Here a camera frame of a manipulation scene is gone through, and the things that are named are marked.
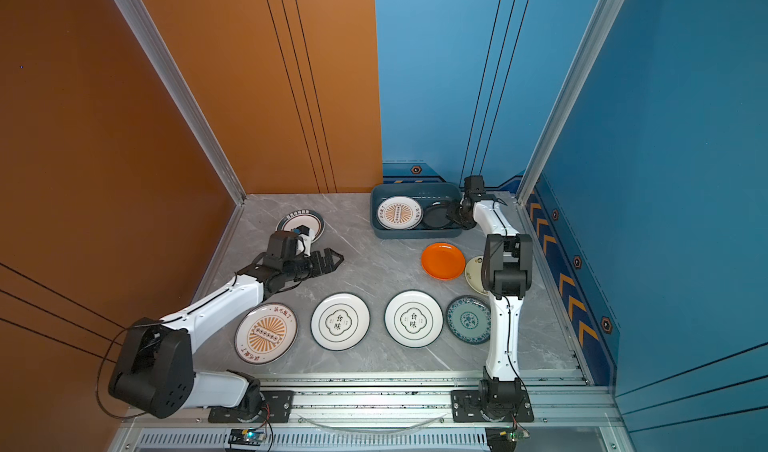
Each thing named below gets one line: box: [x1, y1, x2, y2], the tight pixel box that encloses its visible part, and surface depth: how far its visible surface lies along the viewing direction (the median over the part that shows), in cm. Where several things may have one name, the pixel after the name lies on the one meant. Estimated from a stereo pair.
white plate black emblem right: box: [384, 289, 444, 349], surface depth 89 cm
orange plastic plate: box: [420, 242, 466, 281], surface depth 102 cm
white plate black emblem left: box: [310, 292, 370, 351], surface depth 89 cm
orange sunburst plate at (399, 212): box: [376, 195, 424, 230], surface depth 114 cm
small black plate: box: [423, 206, 453, 228], surface depth 111 cm
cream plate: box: [465, 255, 489, 295], surface depth 99 cm
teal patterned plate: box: [445, 295, 491, 345], surface depth 89 cm
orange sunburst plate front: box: [234, 302, 298, 364], surface depth 86 cm
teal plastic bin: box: [370, 182, 463, 239], surface depth 114 cm
